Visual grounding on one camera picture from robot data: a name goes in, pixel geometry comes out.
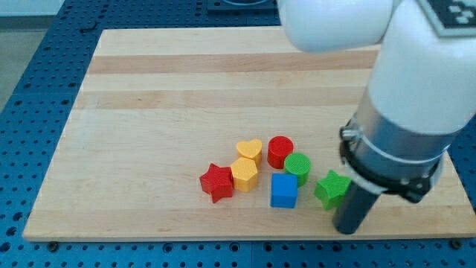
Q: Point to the green star block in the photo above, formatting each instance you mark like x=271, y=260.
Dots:
x=331, y=189

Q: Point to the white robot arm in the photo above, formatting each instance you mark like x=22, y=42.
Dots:
x=421, y=92

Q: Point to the fiducial marker tag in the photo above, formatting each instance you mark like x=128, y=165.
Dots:
x=450, y=18

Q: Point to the red cylinder block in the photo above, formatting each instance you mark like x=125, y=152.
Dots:
x=279, y=147

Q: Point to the wooden board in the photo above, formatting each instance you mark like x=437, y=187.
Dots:
x=158, y=106

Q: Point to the red star block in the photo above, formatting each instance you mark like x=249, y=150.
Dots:
x=217, y=182

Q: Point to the green cylinder block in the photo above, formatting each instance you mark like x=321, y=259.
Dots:
x=299, y=165

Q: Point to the yellow hexagon block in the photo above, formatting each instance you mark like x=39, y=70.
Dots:
x=244, y=173

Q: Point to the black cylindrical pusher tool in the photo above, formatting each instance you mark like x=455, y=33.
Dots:
x=355, y=206

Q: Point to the yellow heart block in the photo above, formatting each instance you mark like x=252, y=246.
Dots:
x=252, y=149

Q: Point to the blue cube block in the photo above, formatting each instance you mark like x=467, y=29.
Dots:
x=284, y=190

